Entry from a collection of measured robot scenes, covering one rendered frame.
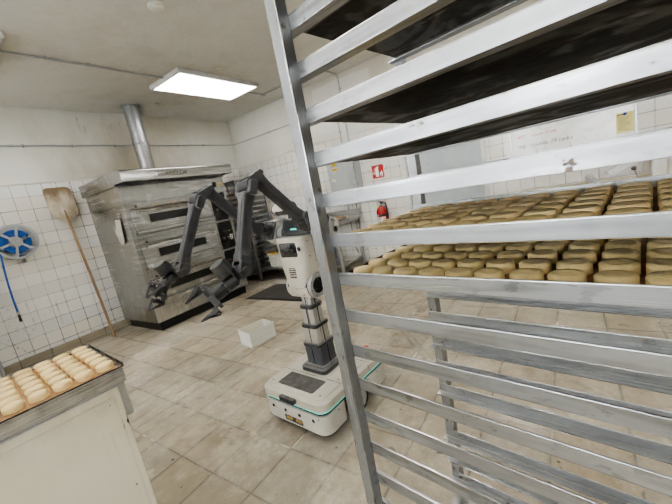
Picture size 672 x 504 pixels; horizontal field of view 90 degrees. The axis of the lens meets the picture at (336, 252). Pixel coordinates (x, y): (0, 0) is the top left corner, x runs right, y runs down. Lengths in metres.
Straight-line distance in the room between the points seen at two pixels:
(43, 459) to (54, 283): 4.19
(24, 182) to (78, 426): 4.40
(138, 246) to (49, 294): 1.30
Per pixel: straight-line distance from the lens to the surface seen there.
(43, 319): 5.51
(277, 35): 0.80
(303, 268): 1.95
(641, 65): 0.54
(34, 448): 1.42
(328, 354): 2.20
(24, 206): 5.51
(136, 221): 4.74
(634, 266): 0.66
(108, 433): 1.47
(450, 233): 0.60
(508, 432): 0.73
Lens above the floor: 1.34
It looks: 10 degrees down
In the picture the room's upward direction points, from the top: 11 degrees counter-clockwise
